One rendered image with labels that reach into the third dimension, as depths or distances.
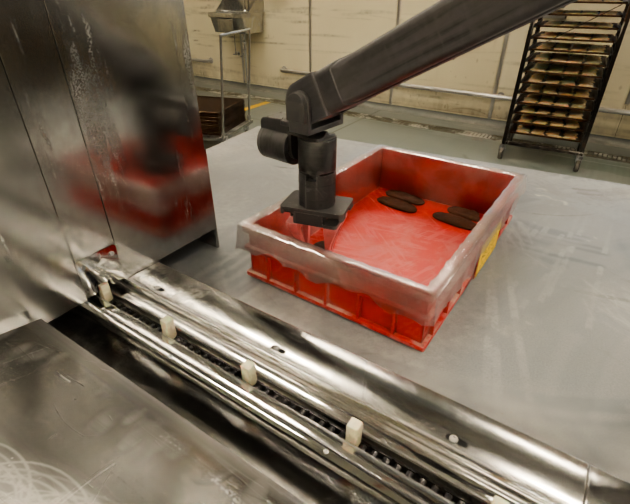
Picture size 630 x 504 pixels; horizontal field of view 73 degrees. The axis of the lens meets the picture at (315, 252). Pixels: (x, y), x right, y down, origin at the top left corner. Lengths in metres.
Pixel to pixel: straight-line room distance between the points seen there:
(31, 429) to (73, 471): 0.07
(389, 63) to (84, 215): 0.42
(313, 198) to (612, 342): 0.46
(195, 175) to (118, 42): 0.22
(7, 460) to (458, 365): 0.48
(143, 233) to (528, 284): 0.62
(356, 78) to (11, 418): 0.50
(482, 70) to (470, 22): 4.35
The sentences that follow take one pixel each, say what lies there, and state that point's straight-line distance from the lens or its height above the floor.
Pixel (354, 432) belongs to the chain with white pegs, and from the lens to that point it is 0.46.
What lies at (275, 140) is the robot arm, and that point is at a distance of 0.66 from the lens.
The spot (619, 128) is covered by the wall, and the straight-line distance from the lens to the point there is 4.77.
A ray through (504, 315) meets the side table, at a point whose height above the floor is 0.82.
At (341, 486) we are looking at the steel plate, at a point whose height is 0.82.
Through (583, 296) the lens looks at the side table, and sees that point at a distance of 0.80.
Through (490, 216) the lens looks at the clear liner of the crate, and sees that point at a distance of 0.74.
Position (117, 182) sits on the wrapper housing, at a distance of 0.65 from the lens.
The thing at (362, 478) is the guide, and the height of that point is 0.86.
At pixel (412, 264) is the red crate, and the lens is 0.76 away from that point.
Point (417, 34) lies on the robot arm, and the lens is 0.51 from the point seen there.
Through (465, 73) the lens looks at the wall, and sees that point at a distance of 4.88.
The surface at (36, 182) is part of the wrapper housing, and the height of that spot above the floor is 1.04.
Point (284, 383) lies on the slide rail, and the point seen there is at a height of 0.85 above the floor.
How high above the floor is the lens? 1.24
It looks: 32 degrees down
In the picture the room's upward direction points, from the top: straight up
